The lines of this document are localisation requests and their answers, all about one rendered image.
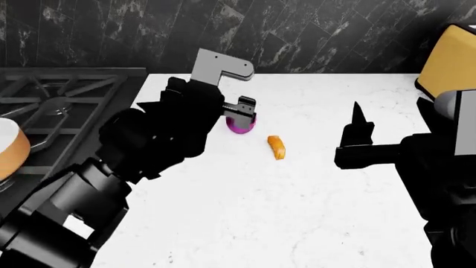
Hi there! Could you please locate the black gas stove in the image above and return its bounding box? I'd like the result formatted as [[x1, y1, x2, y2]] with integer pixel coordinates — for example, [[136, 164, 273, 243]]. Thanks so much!
[[0, 66, 148, 197]]

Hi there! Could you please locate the purple onion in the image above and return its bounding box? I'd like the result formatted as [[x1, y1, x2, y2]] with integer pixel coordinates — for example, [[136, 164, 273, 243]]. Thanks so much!
[[225, 114, 258, 135]]

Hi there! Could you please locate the orange pan with white inside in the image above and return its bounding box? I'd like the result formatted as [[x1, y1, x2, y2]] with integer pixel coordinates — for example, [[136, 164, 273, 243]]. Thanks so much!
[[0, 116, 31, 183]]

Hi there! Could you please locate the grey camera bracket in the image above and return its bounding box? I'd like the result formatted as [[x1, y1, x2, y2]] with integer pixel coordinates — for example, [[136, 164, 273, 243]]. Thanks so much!
[[454, 89, 476, 156], [190, 48, 256, 85]]

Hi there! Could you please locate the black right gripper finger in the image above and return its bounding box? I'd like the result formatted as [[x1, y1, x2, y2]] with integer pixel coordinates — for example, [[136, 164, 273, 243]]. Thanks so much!
[[341, 100, 375, 149]]

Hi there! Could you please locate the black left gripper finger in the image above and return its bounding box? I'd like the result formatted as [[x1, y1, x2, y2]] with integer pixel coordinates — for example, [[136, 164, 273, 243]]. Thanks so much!
[[222, 95, 259, 133]]

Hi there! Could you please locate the orange salmon sushi piece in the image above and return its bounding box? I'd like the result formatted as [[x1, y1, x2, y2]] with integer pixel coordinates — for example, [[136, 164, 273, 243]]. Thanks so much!
[[267, 135, 288, 161]]

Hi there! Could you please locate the grey left camera bracket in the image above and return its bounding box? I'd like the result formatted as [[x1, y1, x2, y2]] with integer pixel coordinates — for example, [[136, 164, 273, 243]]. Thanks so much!
[[190, 48, 256, 85]]

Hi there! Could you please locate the dark cast iron stove grate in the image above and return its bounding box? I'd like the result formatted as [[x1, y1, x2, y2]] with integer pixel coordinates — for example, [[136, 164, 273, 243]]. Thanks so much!
[[0, 74, 120, 176]]

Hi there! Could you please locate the yellow toaster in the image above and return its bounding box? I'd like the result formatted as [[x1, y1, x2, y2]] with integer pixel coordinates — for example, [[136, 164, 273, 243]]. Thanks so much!
[[415, 24, 476, 102]]

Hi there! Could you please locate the round metal stove burner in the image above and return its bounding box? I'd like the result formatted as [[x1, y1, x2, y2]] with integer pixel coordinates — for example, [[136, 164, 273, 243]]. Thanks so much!
[[39, 96, 75, 117]]

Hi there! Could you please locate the grey right camera bracket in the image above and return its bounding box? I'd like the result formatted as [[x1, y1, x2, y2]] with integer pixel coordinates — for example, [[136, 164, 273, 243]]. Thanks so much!
[[454, 89, 476, 156]]

